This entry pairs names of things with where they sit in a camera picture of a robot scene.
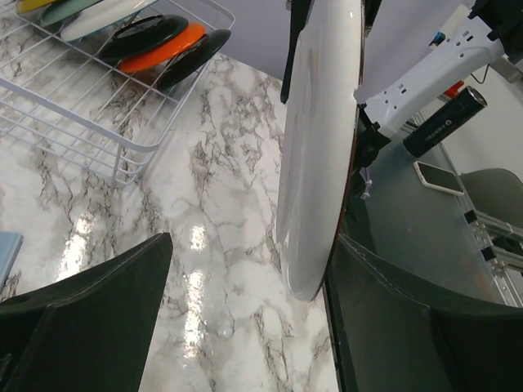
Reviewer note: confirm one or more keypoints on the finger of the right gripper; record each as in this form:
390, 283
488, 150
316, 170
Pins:
300, 10

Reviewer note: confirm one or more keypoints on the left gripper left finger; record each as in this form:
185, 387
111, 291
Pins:
90, 331

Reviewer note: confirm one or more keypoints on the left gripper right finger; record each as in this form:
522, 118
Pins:
404, 333

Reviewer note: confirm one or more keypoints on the blue striped white plate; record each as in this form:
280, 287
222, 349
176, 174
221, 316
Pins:
319, 133

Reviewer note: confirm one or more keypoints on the watermelon pattern plate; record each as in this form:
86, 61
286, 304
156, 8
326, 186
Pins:
101, 15

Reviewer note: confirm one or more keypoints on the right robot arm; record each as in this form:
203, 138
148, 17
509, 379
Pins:
441, 73

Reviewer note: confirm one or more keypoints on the orange plate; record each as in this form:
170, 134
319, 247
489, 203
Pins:
182, 42

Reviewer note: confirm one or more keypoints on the blue grid placemat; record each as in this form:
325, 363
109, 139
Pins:
10, 244

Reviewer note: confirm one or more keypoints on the black plate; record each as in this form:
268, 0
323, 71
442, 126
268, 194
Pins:
142, 36
192, 59

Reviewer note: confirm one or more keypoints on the smartphone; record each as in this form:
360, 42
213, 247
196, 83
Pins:
438, 179

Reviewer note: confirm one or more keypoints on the black cylinder bottle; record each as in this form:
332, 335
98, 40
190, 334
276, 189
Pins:
445, 121

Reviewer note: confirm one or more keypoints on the teal plate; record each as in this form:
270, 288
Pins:
62, 10

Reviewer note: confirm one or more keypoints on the yellow plate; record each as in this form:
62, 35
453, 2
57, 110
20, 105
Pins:
24, 6

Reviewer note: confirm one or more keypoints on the aluminium frame rail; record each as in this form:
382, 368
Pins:
501, 247

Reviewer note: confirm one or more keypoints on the white wire dish rack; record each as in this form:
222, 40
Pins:
60, 98

